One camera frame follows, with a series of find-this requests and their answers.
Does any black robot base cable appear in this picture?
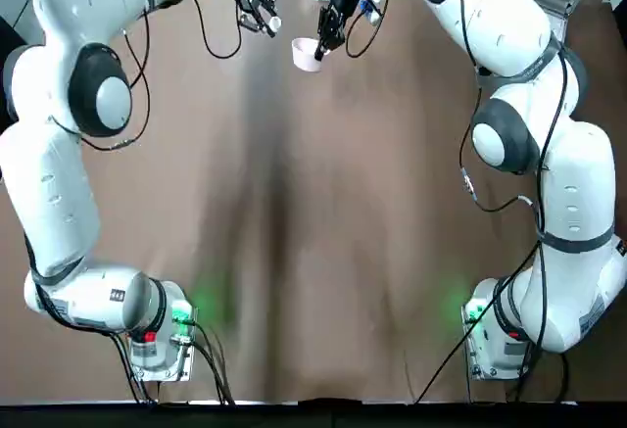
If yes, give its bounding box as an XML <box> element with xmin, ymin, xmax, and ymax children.
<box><xmin>193</xmin><ymin>317</ymin><xmax>236</xmax><ymax>405</ymax></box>

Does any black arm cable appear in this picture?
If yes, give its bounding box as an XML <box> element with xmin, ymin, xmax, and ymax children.
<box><xmin>51</xmin><ymin>25</ymin><xmax>152</xmax><ymax>153</ymax></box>
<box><xmin>458</xmin><ymin>74</ymin><xmax>543</xmax><ymax>214</ymax></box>

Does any long black cable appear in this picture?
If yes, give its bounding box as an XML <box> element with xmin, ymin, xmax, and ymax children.
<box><xmin>413</xmin><ymin>244</ymin><xmax>543</xmax><ymax>404</ymax></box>

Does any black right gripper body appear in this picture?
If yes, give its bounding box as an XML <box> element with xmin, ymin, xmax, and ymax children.
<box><xmin>326</xmin><ymin>0</ymin><xmax>363</xmax><ymax>21</ymax></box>

